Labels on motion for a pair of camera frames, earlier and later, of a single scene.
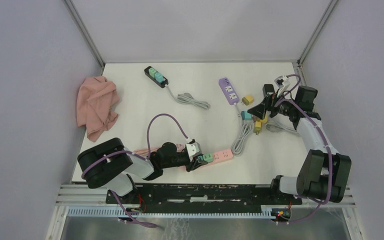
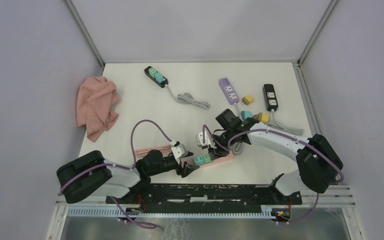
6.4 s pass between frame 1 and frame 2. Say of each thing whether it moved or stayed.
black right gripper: moved
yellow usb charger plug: stayed
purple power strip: stayed
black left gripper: moved
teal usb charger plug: stayed
